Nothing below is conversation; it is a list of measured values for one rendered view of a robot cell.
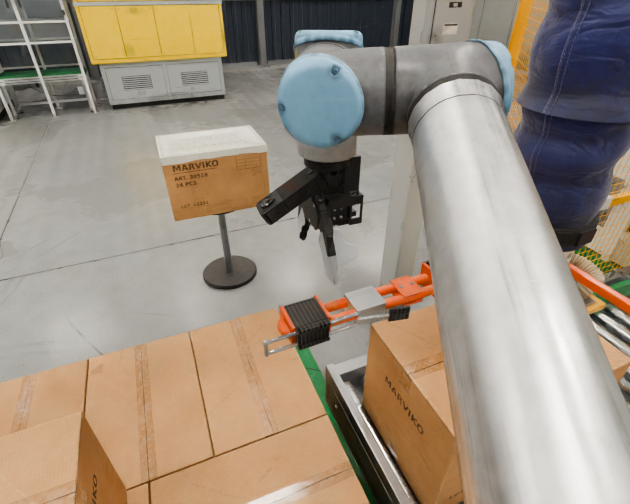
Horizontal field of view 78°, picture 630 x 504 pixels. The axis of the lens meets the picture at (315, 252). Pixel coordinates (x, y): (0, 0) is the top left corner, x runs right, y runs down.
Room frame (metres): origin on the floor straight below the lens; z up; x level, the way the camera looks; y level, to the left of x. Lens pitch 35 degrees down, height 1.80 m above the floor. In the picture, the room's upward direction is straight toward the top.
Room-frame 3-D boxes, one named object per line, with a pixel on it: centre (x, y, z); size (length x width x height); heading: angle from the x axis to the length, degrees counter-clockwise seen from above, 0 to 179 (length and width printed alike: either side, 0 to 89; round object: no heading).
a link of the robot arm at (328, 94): (0.46, -0.02, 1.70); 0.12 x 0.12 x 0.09; 85
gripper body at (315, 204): (0.58, -0.03, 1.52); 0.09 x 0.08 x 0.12; 112
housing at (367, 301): (0.62, -0.11, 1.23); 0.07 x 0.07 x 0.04; 24
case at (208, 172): (2.33, 0.64, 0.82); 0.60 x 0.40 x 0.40; 112
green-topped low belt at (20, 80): (6.80, 4.38, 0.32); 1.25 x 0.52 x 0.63; 114
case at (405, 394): (0.78, -0.52, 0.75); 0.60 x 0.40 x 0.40; 113
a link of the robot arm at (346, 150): (0.58, -0.02, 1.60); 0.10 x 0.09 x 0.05; 22
